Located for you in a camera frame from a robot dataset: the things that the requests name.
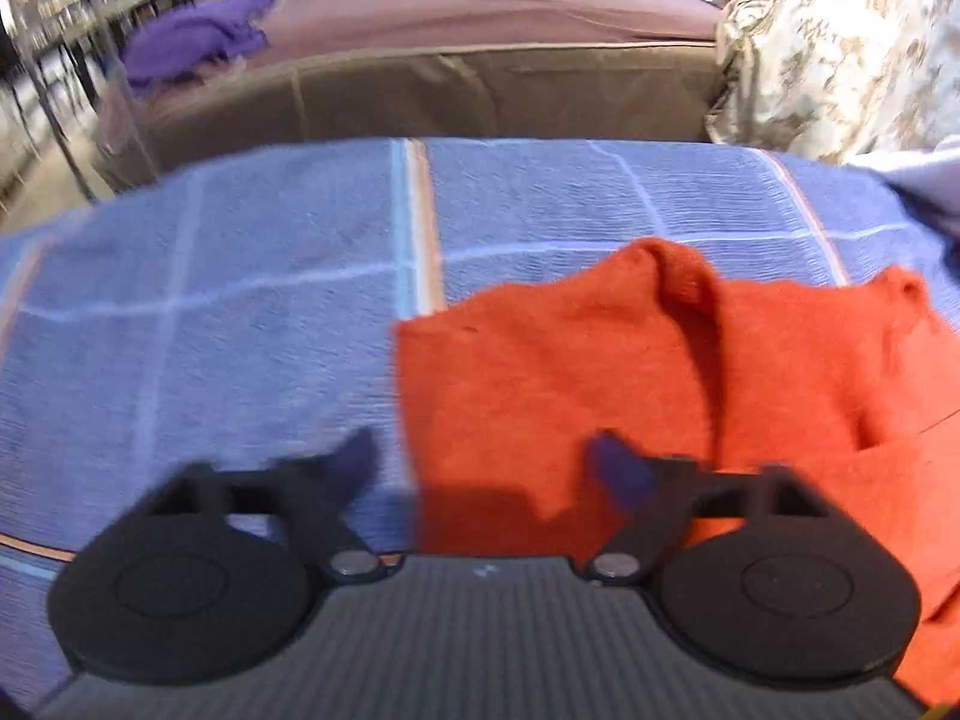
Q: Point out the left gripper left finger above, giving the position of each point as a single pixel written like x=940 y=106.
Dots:
x=305 y=501

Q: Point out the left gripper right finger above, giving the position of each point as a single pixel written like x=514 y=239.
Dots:
x=656 y=493

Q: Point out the pink covered bed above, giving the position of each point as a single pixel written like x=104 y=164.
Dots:
x=333 y=69

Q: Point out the lavender grey garment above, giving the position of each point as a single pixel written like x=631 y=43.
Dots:
x=929 y=181

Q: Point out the black metal table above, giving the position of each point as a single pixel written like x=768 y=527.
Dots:
x=97 y=33

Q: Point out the blue plaid bed sheet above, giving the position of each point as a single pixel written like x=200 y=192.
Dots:
x=242 y=309

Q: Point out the purple blanket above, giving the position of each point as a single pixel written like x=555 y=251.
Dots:
x=171 y=47

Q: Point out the floral beige duvet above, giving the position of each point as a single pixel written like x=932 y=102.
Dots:
x=831 y=79

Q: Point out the orange knit sweater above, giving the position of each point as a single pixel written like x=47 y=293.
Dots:
x=855 y=387

